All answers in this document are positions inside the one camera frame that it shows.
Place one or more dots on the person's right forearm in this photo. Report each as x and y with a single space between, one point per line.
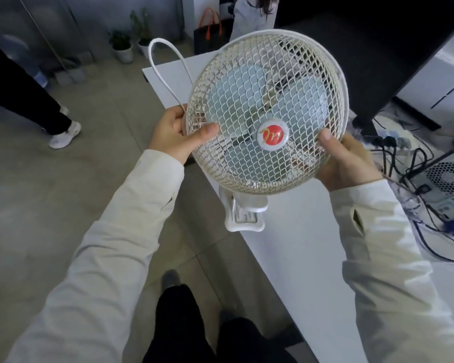
391 275

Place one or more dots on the white clip-on mesh fan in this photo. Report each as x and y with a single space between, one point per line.
266 113

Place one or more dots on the person's right thumb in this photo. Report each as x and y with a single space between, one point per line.
328 144

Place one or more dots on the grey desktop computer case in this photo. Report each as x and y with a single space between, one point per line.
444 185

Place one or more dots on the potted plant in white pot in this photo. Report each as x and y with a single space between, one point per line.
121 45
142 32

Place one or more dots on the blue connector plug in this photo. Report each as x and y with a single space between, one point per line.
453 227

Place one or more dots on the person's left forearm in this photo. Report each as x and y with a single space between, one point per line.
94 268

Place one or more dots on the white cabinet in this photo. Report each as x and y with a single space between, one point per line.
437 75

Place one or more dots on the person's black trousers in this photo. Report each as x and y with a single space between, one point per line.
208 328

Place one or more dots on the person's grey shoe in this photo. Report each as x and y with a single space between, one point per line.
170 278

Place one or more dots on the black monitor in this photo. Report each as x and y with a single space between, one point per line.
367 52

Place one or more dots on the clear water jug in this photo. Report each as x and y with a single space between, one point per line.
24 58

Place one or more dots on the person's left thumb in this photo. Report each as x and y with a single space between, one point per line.
203 132

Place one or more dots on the person's right hand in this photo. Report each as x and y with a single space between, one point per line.
347 162

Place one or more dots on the person's left hand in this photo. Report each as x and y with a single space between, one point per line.
169 133

